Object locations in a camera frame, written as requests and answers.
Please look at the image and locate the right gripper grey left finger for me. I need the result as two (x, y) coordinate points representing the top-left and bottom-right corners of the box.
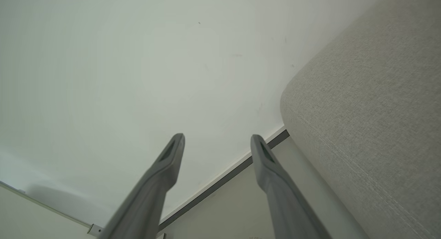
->
(98, 133), (186, 239)

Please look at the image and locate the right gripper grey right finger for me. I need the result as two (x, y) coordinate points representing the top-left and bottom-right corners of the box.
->
(250, 134), (333, 239)

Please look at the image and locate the beige fabric sofa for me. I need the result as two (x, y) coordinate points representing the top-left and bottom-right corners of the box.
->
(280, 0), (441, 239)

